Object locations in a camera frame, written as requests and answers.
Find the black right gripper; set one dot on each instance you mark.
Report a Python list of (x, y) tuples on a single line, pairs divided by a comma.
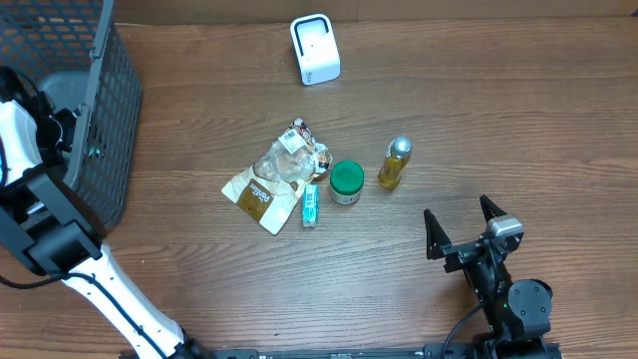
[(460, 253)]

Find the green lid Knorr jar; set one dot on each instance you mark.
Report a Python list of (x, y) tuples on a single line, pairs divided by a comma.
[(346, 182)]

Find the small Kleenex tissue pack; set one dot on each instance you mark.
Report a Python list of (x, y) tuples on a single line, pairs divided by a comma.
[(310, 208)]

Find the brown Panfree bread bag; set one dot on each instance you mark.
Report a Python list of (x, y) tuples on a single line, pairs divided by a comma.
[(270, 188)]

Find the teal wet wipes pack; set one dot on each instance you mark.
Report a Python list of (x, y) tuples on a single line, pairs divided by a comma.
[(94, 152)]

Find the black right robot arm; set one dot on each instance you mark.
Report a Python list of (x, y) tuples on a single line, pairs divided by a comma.
[(517, 312)]

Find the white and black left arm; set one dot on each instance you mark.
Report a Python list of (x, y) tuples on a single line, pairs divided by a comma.
[(56, 235)]

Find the white barcode scanner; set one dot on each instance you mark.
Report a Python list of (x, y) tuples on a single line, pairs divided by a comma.
[(315, 49)]

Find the grey plastic mesh basket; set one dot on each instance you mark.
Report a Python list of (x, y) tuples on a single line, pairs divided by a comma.
[(72, 51)]

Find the yellow dish soap bottle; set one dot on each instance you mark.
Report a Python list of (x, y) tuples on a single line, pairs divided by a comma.
[(398, 154)]

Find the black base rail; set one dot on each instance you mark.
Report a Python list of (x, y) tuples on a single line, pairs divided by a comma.
[(329, 354)]

